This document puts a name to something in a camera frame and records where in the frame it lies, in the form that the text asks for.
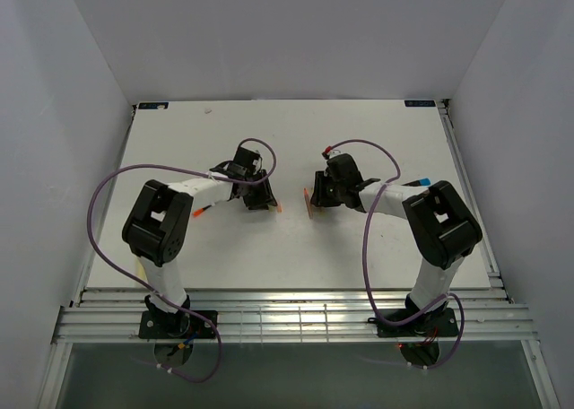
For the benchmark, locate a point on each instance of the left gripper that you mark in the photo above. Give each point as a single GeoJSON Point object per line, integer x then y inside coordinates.
{"type": "Point", "coordinates": [265, 196]}

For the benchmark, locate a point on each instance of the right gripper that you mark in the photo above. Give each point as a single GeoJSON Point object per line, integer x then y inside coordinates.
{"type": "Point", "coordinates": [319, 197]}

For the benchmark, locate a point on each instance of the orange thin highlighter pen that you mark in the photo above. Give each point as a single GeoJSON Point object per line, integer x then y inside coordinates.
{"type": "Point", "coordinates": [309, 206]}

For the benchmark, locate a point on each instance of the black marker orange cap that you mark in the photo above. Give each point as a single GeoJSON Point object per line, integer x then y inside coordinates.
{"type": "Point", "coordinates": [202, 211]}

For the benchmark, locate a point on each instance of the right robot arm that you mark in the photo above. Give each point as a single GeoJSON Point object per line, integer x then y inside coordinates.
{"type": "Point", "coordinates": [444, 231]}

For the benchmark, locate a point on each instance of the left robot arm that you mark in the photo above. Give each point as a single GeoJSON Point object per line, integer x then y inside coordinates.
{"type": "Point", "coordinates": [156, 228]}

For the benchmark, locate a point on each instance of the black marker blue cap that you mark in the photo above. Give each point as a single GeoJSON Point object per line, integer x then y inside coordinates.
{"type": "Point", "coordinates": [424, 182]}

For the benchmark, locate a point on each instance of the right blue corner label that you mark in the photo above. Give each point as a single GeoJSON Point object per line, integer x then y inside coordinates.
{"type": "Point", "coordinates": [420, 103]}

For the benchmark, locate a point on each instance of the blue corner label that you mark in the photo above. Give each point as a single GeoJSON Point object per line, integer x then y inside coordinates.
{"type": "Point", "coordinates": [152, 105]}
{"type": "Point", "coordinates": [420, 103]}

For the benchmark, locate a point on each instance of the yellow marker left edge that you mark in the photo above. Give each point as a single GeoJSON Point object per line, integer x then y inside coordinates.
{"type": "Point", "coordinates": [140, 273]}

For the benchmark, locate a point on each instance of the left blue corner label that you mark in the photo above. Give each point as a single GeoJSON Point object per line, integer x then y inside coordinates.
{"type": "Point", "coordinates": [152, 105]}

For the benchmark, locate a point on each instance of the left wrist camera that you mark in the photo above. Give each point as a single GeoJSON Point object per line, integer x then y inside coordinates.
{"type": "Point", "coordinates": [246, 158]}

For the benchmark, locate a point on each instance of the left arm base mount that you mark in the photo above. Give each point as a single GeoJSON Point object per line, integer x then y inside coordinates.
{"type": "Point", "coordinates": [154, 326]}

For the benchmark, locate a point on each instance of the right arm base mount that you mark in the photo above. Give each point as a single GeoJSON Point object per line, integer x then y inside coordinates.
{"type": "Point", "coordinates": [437, 323]}

